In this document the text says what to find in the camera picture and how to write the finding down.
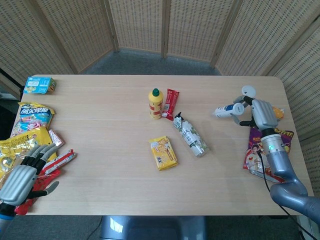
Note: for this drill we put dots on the blue yellow candy bag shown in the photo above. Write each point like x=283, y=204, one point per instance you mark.
x=35, y=112

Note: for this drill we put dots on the woven bamboo screen panel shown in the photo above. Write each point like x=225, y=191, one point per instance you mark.
x=262, y=32
x=137, y=25
x=312, y=162
x=197, y=27
x=305, y=75
x=25, y=37
x=80, y=30

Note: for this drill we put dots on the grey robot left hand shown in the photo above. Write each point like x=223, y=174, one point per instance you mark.
x=17, y=182

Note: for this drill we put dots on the red snack bag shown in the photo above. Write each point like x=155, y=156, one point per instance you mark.
x=42, y=181

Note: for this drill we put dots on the orange white snack packet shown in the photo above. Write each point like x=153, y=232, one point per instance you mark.
x=278, y=112

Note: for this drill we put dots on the blue and green box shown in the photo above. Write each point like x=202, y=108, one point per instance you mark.
x=38, y=85

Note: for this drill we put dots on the red white wrapped bar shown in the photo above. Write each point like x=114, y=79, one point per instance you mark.
x=62, y=158

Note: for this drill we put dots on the small red white packet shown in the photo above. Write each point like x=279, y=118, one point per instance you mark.
x=56, y=137

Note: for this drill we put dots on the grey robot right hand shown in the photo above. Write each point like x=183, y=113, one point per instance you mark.
x=265, y=115

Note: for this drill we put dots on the red snack bar wrapper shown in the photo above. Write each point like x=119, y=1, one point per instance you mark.
x=170, y=102

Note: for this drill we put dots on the blue-grey robot left arm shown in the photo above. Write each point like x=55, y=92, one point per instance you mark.
x=3, y=217

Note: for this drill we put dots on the black equipment stand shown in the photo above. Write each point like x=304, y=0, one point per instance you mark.
x=11, y=80

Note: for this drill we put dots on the clear floral pump bottle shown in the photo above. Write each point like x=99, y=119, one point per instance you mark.
x=192, y=140

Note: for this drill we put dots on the yellow snack packet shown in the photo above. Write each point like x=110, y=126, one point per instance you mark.
x=163, y=153

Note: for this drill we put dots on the purple chip bag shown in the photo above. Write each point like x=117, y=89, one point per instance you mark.
x=252, y=157

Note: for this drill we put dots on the large yellow snack bag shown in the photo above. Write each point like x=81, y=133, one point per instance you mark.
x=20, y=142

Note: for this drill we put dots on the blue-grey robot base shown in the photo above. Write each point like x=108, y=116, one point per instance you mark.
x=150, y=228

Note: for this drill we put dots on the yellow bottle green cap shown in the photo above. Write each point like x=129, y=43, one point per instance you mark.
x=155, y=105

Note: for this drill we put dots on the white spray bottle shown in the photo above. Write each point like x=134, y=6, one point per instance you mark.
x=226, y=111

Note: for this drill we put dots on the blue-grey robot right arm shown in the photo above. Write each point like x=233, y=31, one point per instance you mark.
x=277, y=160

